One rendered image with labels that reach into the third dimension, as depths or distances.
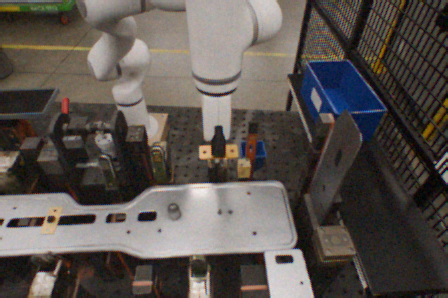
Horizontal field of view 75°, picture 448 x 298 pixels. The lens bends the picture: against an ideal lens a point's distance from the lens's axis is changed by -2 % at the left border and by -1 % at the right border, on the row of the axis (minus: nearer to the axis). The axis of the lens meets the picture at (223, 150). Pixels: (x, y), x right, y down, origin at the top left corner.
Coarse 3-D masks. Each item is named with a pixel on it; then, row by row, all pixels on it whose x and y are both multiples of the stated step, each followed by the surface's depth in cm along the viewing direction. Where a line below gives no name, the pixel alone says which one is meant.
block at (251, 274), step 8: (240, 272) 74; (248, 272) 73; (256, 272) 73; (264, 272) 73; (240, 280) 76; (248, 280) 72; (256, 280) 72; (264, 280) 72; (240, 288) 75; (248, 288) 70; (256, 288) 70; (264, 288) 70; (240, 296) 74; (248, 296) 69; (256, 296) 69; (264, 296) 69
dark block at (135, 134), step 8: (136, 128) 89; (144, 128) 89; (128, 136) 87; (136, 136) 87; (144, 136) 89; (128, 144) 86; (136, 144) 87; (144, 144) 88; (136, 152) 89; (144, 152) 89; (136, 160) 92; (144, 160) 92; (136, 168) 95; (144, 168) 95; (144, 176) 98; (152, 176) 100; (144, 184) 101; (152, 184) 101
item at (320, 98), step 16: (320, 64) 109; (336, 64) 110; (304, 80) 111; (320, 80) 114; (336, 80) 115; (352, 80) 107; (304, 96) 113; (320, 96) 98; (336, 96) 114; (352, 96) 108; (368, 96) 97; (320, 112) 99; (336, 112) 88; (352, 112) 88; (368, 112) 88; (384, 112) 89; (368, 128) 93
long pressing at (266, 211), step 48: (144, 192) 87; (192, 192) 87; (240, 192) 87; (0, 240) 77; (48, 240) 77; (96, 240) 77; (144, 240) 77; (192, 240) 77; (240, 240) 77; (288, 240) 77
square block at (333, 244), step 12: (324, 228) 73; (336, 228) 73; (312, 240) 76; (324, 240) 70; (336, 240) 70; (348, 240) 70; (312, 252) 77; (324, 252) 68; (336, 252) 68; (348, 252) 68; (312, 264) 78; (324, 264) 71; (336, 264) 72; (312, 276) 78; (324, 276) 78; (336, 276) 79; (312, 288) 85; (324, 288) 86
